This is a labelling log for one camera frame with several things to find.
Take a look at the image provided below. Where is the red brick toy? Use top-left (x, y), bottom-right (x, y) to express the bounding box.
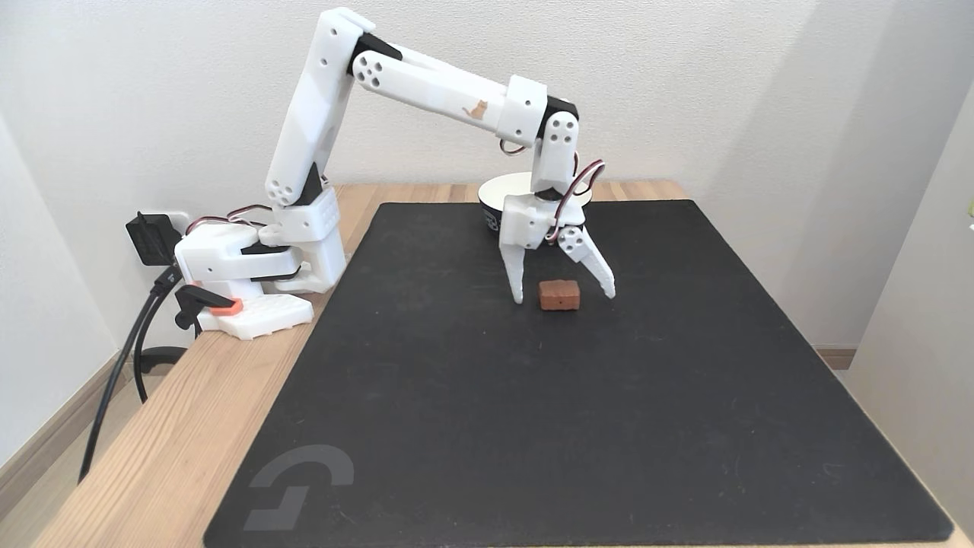
top-left (539, 279), bottom-right (581, 312)

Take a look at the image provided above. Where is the black desk mat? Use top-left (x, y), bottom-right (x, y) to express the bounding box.
top-left (203, 199), bottom-right (954, 548)

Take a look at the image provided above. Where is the orange and black clamp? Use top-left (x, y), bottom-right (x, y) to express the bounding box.
top-left (174, 281), bottom-right (245, 333)

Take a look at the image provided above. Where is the black cable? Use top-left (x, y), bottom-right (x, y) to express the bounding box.
top-left (132, 293), bottom-right (191, 404)
top-left (78, 266), bottom-right (185, 485)

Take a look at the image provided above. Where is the black bowl with white print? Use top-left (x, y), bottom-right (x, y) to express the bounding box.
top-left (478, 172), bottom-right (594, 234)

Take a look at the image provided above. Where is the red white black servo wire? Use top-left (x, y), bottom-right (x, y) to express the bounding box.
top-left (184, 203), bottom-right (274, 234)
top-left (548, 158), bottom-right (607, 243)

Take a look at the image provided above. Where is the black power adapter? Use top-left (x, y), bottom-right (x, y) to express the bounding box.
top-left (125, 212), bottom-right (184, 267)

